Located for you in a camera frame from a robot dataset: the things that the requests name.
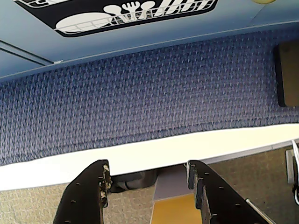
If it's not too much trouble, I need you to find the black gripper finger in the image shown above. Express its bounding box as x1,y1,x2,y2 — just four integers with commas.
187,160,277,224
52,159,111,224

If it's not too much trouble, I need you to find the white base board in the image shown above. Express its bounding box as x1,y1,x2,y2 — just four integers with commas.
0,123,299,192

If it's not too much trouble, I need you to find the grey and yellow bar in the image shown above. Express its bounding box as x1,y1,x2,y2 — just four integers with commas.
150,163,202,224

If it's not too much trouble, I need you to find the dark grey bundle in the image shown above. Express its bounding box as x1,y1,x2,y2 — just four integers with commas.
109,169,160,193

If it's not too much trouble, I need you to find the grey outlet box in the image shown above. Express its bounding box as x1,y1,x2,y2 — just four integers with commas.
285,149,299,185

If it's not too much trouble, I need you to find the dishwasher door with black sticker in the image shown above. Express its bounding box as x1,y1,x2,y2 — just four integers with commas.
0,0,264,65

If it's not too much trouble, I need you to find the blue toy kitchen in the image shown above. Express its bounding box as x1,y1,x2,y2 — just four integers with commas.
0,0,299,83

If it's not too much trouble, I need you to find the white cable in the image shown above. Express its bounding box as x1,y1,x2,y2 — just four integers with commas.
291,139,299,204

